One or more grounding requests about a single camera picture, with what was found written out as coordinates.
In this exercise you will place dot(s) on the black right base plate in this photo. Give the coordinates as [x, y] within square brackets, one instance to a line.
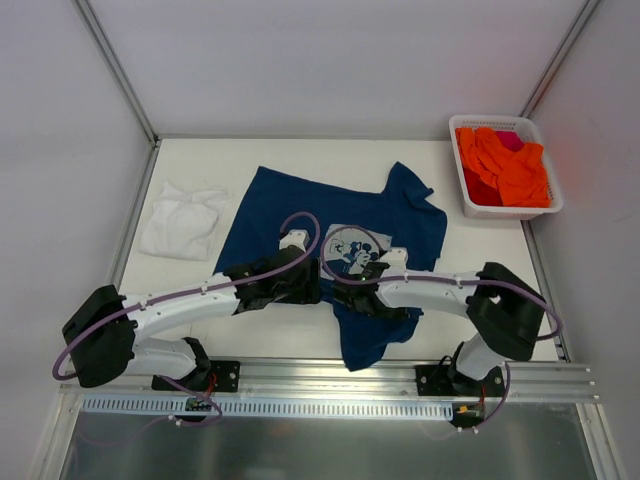
[435, 382]

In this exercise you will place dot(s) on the aluminium mounting rail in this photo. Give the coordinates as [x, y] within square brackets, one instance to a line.
[534, 382]

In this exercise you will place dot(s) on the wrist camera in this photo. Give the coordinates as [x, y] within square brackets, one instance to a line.
[396, 257]
[297, 238]

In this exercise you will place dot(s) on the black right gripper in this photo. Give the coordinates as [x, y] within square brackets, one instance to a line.
[343, 293]

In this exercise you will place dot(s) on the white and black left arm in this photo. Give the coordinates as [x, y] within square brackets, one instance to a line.
[112, 335]

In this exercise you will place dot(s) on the pink t-shirt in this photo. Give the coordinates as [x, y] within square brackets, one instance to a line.
[510, 140]

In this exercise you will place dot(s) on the red t-shirt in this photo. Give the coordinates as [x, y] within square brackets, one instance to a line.
[479, 192]

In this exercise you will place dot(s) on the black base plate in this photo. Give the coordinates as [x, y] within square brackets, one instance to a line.
[435, 382]
[211, 376]

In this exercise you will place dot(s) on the orange t-shirt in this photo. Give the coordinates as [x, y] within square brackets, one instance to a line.
[520, 177]

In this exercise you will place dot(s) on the white folded t-shirt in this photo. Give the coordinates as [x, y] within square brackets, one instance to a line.
[182, 223]

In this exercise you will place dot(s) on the blue printed t-shirt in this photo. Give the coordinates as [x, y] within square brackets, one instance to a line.
[356, 227]

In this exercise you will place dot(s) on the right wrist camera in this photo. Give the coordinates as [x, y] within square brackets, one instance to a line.
[396, 257]

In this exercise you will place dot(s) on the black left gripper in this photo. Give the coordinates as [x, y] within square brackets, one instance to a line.
[310, 279]

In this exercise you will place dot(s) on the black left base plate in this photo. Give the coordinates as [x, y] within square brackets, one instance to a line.
[211, 376]

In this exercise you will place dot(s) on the white plastic laundry basket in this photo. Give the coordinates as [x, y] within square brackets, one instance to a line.
[528, 132]

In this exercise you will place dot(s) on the slotted white cable duct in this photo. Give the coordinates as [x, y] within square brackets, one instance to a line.
[266, 407]

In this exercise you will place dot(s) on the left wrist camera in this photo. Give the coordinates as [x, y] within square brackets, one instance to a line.
[297, 238]

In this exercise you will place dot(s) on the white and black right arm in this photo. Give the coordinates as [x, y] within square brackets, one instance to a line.
[505, 312]

